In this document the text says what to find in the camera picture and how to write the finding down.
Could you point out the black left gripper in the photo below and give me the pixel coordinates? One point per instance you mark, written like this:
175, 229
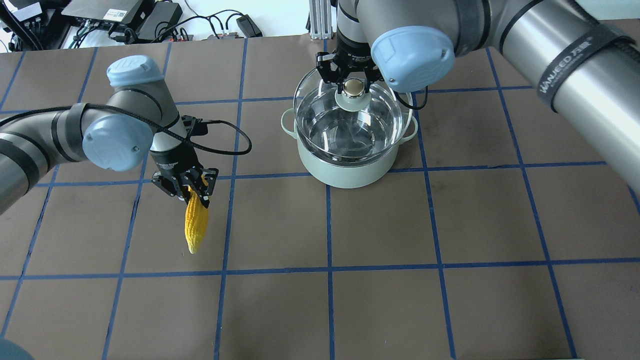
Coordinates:
173, 161

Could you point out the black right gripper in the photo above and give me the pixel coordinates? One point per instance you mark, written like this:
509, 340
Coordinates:
352, 50

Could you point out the yellow corn cob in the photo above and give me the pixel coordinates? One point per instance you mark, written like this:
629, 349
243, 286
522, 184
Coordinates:
195, 222

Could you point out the glass pot lid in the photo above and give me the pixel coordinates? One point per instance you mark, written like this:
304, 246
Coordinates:
347, 130

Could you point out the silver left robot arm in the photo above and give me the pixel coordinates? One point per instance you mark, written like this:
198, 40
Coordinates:
139, 120

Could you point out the mint green cooking pot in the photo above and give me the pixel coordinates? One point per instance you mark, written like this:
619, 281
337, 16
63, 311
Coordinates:
361, 175

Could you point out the small black adapter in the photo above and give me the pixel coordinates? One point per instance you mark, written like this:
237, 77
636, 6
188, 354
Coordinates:
248, 27

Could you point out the black power adapter brick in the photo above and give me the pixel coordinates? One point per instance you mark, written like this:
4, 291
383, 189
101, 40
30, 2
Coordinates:
164, 14

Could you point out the black flat electronics box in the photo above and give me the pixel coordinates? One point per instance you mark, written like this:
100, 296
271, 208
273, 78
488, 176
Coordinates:
122, 12

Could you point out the aluminium frame post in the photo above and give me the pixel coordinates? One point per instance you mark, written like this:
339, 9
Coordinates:
320, 19

